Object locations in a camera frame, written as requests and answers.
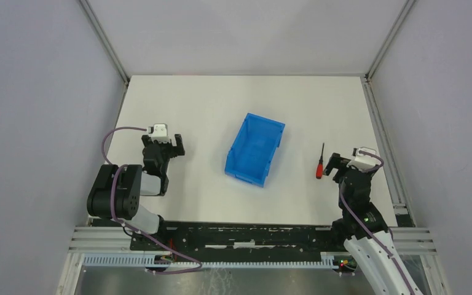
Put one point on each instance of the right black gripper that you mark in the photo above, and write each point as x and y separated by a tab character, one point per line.
340	163

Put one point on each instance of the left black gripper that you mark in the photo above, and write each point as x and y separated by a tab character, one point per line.
167	149

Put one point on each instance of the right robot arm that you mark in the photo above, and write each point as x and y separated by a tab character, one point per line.
362	229

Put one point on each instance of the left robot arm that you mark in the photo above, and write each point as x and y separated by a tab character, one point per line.
120	190

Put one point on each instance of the blue plastic storage bin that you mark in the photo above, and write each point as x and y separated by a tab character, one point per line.
251	154

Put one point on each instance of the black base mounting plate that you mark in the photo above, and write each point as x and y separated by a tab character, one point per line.
236	242

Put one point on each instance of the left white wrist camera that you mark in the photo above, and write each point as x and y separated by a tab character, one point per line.
159	133

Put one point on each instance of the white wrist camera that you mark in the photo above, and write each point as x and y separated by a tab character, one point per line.
159	133
362	160

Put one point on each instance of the red handled screwdriver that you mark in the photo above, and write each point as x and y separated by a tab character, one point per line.
320	166

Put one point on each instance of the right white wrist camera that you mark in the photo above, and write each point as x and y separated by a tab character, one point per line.
362	160

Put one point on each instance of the right aluminium side rail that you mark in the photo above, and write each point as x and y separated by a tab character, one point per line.
395	185

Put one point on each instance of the aluminium front frame rail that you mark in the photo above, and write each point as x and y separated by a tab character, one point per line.
407	240

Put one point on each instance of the left aluminium corner post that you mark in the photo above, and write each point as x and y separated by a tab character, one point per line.
104	40

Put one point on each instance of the aluminium corner post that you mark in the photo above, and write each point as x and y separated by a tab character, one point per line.
390	37
104	40

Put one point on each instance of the right aluminium corner post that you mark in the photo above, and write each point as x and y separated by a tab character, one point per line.
390	37

